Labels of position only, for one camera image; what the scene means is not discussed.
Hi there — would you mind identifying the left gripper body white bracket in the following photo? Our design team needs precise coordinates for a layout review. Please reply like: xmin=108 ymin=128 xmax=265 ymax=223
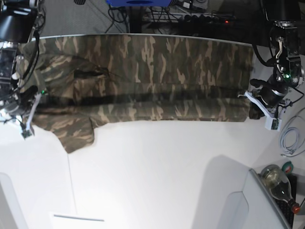
xmin=238 ymin=78 xmax=292 ymax=131

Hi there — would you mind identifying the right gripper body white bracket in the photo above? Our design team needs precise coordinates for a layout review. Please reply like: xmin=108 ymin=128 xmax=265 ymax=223
xmin=0 ymin=87 xmax=47 ymax=141

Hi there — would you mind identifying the camouflage t-shirt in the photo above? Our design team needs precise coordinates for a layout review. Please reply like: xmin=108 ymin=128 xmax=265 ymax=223
xmin=28 ymin=34 xmax=254 ymax=153

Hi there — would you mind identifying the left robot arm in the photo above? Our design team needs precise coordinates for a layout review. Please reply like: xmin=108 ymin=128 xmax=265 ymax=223
xmin=244 ymin=0 xmax=305 ymax=131

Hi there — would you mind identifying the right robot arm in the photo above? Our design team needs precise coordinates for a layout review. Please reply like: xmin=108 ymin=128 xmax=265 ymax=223
xmin=0 ymin=0 xmax=46 ymax=139

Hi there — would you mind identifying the green tape roll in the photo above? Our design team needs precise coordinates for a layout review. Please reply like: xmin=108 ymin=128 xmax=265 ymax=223
xmin=282 ymin=161 xmax=294 ymax=175

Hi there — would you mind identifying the clear plastic bottle red cap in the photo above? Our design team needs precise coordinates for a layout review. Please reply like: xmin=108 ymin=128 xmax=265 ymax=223
xmin=261 ymin=165 xmax=301 ymax=214

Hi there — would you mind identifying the black power strip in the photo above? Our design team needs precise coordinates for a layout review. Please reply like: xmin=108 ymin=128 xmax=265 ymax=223
xmin=182 ymin=14 xmax=236 ymax=25

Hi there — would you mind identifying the blue box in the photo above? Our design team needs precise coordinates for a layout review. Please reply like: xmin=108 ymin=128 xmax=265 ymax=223
xmin=106 ymin=0 xmax=177 ymax=7

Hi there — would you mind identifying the coiled white cable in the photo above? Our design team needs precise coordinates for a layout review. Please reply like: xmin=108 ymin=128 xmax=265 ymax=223
xmin=279 ymin=114 xmax=305 ymax=157

